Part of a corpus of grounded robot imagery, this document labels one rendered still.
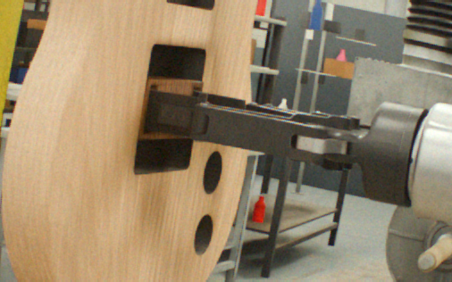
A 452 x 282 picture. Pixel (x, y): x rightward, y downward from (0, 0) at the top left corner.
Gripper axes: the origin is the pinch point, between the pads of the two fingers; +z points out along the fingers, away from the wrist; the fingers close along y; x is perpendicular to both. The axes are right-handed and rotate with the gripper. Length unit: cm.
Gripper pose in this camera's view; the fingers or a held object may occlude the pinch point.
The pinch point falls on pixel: (175, 110)
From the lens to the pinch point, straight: 85.7
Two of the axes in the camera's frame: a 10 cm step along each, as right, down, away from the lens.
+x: 1.6, -9.8, -1.0
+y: 3.9, -0.3, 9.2
